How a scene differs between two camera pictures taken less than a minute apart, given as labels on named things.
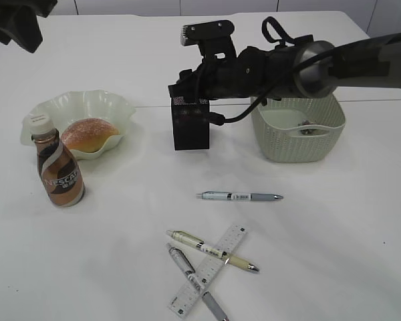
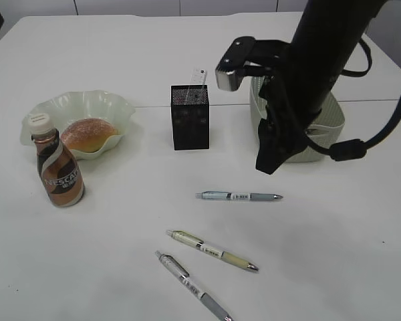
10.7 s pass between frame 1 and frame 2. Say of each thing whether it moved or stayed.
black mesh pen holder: stayed
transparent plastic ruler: moved
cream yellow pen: stayed
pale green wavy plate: stayed
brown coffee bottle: stayed
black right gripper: moved
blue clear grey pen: stayed
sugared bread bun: stayed
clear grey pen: moved
